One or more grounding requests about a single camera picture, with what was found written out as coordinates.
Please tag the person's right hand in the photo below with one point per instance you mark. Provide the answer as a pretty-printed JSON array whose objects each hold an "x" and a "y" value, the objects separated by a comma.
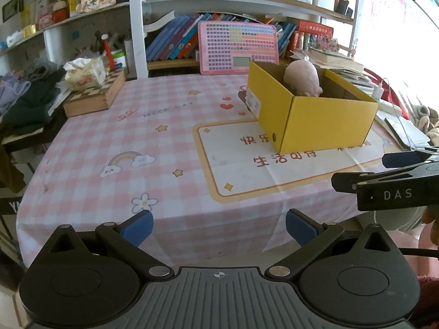
[{"x": 431, "y": 222}]

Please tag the black tablet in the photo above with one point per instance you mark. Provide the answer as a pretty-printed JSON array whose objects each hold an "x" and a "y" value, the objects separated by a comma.
[{"x": 406, "y": 133}]

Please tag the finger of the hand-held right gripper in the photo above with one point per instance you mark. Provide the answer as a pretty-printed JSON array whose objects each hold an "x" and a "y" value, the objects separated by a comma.
[
  {"x": 404, "y": 159},
  {"x": 349, "y": 181}
]

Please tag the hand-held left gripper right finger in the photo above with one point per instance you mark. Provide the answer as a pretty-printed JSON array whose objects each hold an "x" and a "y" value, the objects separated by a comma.
[{"x": 300, "y": 229}]

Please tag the pink learning tablet toy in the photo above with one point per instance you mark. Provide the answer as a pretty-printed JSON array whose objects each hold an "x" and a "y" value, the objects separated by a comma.
[{"x": 236, "y": 46}]

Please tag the floral tissue pack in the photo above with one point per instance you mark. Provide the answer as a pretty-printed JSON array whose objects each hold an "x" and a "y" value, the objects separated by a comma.
[{"x": 85, "y": 73}]

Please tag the pink plush pig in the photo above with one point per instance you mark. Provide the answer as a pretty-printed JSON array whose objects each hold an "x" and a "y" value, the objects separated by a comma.
[{"x": 303, "y": 77}]

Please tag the wooden chess box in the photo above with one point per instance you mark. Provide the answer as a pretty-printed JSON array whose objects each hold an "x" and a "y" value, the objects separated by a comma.
[{"x": 92, "y": 97}]

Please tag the pile of clothes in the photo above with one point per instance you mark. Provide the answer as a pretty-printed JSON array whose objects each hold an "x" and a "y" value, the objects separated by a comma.
[{"x": 31, "y": 99}]

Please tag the yellow cardboard box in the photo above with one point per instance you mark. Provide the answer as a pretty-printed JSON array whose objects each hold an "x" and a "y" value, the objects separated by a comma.
[{"x": 325, "y": 123}]

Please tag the brown plush toy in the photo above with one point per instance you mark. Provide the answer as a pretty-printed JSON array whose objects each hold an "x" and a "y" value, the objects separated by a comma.
[{"x": 425, "y": 118}]

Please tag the pen cup with red tool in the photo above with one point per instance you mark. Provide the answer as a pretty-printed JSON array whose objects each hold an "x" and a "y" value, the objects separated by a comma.
[{"x": 116, "y": 56}]

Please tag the pink fleece clothing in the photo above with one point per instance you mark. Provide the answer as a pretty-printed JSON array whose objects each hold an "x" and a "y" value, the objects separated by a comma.
[{"x": 428, "y": 298}]

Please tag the pink checkered tablecloth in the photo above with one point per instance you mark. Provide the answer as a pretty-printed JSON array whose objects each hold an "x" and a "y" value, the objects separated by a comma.
[{"x": 120, "y": 144}]

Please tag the stack of papers and books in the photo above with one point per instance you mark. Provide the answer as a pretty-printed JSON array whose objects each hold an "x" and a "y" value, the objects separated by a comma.
[{"x": 336, "y": 58}]

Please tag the wall poster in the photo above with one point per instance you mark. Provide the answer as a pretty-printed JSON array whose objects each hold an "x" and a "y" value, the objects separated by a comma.
[{"x": 389, "y": 7}]

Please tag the black picture frame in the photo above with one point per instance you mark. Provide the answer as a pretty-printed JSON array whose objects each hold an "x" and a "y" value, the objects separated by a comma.
[{"x": 12, "y": 9}]

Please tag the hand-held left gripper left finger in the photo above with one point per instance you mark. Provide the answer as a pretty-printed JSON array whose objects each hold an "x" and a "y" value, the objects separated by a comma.
[{"x": 139, "y": 229}]

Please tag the white bookshelf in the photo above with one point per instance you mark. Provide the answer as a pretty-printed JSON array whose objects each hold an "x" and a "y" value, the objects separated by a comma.
[{"x": 137, "y": 34}]

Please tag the row of colourful books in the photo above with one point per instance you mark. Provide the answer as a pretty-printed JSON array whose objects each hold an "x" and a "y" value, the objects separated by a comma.
[{"x": 171, "y": 39}]

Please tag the red flat box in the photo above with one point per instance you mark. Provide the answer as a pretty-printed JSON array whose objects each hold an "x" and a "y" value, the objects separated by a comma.
[{"x": 315, "y": 27}]

